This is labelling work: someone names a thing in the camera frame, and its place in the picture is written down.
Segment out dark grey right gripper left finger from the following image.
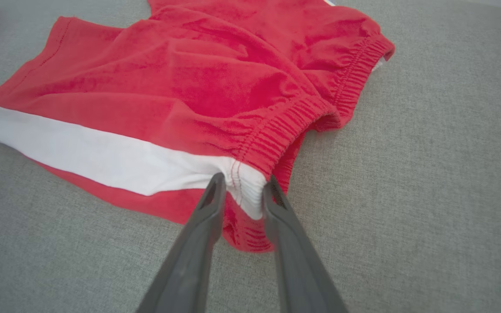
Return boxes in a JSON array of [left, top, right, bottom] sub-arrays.
[[136, 173, 227, 313]]

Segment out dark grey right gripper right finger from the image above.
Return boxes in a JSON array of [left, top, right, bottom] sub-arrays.
[[262, 175, 349, 313]]

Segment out red shorts with white stripe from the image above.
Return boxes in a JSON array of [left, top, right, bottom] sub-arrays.
[[0, 0, 396, 253]]

